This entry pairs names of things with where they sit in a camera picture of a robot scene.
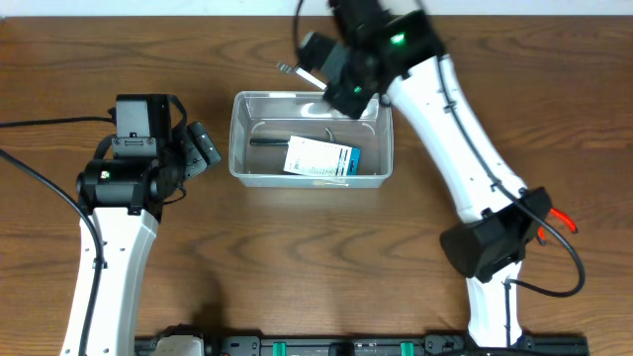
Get small black-handled hammer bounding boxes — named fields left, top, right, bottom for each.
left=249, top=129, right=335, bottom=146

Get clear plastic container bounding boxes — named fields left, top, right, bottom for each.
left=229, top=91, right=394, bottom=188

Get silver wrench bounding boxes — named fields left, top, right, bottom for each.
left=277, top=63, right=327, bottom=91

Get white and teal box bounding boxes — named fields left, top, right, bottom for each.
left=283, top=135, right=361, bottom=177

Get red-handled pliers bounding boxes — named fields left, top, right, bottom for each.
left=536, top=207, right=579, bottom=247

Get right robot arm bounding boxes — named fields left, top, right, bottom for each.
left=310, top=1, right=552, bottom=348

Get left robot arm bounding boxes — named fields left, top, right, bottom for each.
left=61, top=119, right=221, bottom=355

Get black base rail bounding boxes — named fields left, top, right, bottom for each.
left=133, top=325, right=590, bottom=356

